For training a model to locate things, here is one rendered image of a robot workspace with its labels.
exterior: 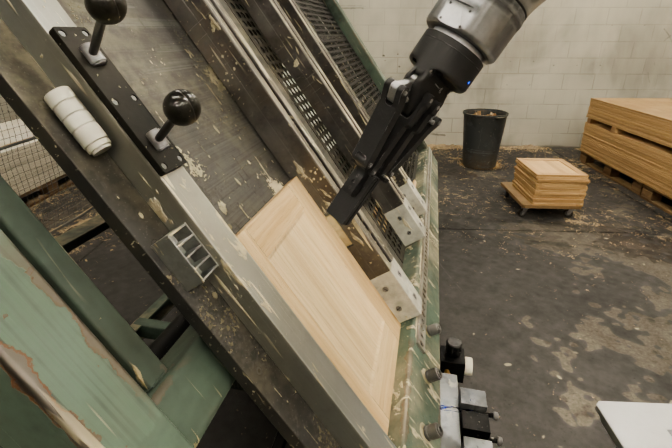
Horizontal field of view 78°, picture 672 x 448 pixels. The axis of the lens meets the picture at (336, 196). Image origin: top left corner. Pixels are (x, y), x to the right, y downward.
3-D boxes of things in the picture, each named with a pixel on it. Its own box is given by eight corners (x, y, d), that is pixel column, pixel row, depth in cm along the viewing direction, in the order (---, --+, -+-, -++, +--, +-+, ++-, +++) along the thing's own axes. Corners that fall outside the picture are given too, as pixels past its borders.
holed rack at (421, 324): (422, 354, 87) (425, 353, 87) (415, 343, 87) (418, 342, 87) (431, 151, 237) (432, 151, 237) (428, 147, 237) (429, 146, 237)
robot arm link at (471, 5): (442, -40, 43) (408, 12, 44) (519, -9, 39) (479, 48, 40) (464, 5, 51) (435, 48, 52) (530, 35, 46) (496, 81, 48)
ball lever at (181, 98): (151, 163, 51) (184, 124, 41) (131, 138, 51) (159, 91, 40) (176, 149, 54) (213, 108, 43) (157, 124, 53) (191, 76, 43)
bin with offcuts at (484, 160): (507, 172, 483) (515, 115, 460) (462, 171, 486) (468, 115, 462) (493, 159, 531) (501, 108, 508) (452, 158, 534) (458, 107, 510)
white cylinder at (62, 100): (37, 101, 46) (85, 161, 47) (52, 86, 45) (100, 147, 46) (59, 97, 49) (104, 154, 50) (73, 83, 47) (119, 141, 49)
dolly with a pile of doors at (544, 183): (581, 220, 358) (592, 175, 343) (519, 219, 360) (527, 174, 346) (551, 194, 415) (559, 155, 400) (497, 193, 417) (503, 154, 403)
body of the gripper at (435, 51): (440, 48, 51) (396, 112, 53) (417, 14, 44) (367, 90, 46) (491, 75, 48) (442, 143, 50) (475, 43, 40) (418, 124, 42)
